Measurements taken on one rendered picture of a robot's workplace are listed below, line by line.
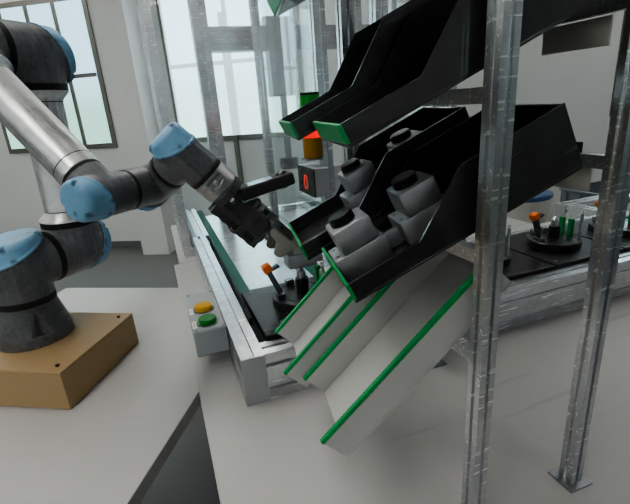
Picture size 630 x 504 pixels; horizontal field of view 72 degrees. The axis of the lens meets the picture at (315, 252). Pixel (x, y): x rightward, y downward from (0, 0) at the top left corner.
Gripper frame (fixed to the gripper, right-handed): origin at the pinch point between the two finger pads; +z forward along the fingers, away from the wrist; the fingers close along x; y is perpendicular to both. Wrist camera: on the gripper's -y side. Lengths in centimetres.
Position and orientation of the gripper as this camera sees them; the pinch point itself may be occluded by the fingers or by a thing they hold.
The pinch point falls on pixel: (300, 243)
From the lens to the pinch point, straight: 94.0
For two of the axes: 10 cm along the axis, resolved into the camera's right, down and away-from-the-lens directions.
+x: 3.5, 2.8, -8.9
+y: -6.6, 7.5, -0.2
